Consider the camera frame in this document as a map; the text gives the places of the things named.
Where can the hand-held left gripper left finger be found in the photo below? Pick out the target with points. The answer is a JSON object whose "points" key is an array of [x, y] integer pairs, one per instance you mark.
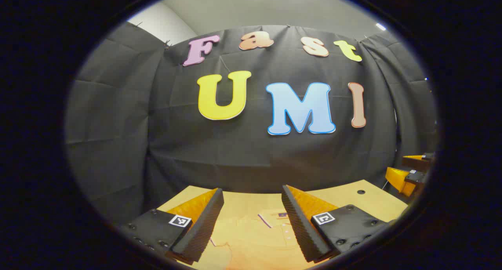
{"points": [[204, 227]]}

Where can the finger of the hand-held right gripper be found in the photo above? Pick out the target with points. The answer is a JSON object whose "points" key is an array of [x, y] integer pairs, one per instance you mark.
{"points": [[415, 163], [398, 179]]}

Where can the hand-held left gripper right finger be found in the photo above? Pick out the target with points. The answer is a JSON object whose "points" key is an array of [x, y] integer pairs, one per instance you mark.
{"points": [[300, 231]]}

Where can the orange T-shirt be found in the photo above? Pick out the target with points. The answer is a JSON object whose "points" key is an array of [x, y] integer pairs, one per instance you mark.
{"points": [[251, 242]]}

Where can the ceiling light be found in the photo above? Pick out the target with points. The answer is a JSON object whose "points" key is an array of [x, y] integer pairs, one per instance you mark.
{"points": [[380, 26]]}

